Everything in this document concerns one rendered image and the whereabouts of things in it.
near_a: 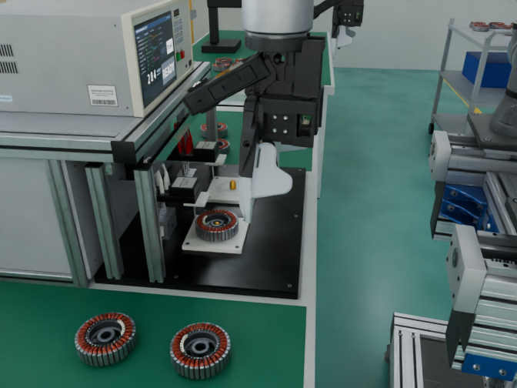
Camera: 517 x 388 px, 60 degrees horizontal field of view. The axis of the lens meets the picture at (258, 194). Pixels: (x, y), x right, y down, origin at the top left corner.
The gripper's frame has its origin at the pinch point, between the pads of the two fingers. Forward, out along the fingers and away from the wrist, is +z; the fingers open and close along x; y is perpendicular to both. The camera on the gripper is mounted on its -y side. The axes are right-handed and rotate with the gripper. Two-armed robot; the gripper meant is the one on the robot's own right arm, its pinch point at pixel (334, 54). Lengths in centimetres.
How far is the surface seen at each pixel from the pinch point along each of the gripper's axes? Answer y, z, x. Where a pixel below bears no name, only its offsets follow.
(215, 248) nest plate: -20, 37, -54
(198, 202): -26, 27, -50
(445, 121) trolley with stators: 73, 97, 240
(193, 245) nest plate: -26, 37, -54
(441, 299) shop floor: 55, 115, 37
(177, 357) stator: -16, 37, -88
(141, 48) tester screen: -34, -10, -53
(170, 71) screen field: -37, -1, -35
